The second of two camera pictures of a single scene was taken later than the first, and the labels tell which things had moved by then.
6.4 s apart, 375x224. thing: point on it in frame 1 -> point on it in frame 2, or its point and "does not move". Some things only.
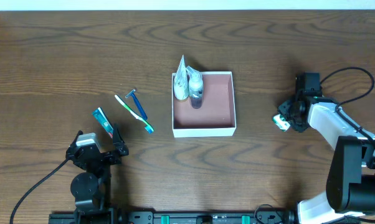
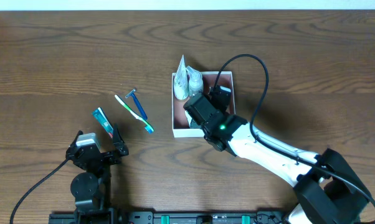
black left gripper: [98, 155] does not move
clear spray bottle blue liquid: [195, 88] does not move
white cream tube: [181, 83] does not move
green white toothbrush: [149, 127] does not move
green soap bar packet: [281, 122] -> [189, 117]
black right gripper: [289, 112] -> [197, 107]
